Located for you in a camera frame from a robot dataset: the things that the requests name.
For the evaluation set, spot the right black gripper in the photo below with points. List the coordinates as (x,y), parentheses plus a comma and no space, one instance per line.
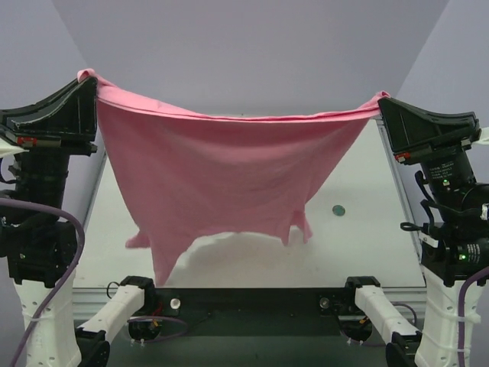
(433,151)

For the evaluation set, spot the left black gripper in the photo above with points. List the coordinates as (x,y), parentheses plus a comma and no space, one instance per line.
(50,144)

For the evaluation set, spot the round teal glass brooch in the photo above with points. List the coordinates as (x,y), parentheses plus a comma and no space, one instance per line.
(338,210)

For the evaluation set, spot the pink t-shirt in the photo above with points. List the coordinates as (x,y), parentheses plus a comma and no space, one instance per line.
(184,175)

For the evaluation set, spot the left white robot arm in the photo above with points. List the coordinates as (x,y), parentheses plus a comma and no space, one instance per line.
(43,244)

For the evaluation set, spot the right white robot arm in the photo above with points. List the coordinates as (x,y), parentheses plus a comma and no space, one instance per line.
(454,240)

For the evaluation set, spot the aluminium frame rail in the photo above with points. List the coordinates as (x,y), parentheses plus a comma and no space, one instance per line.
(401,192)

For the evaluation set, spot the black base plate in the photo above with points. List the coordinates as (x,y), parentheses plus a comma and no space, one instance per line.
(297,311)

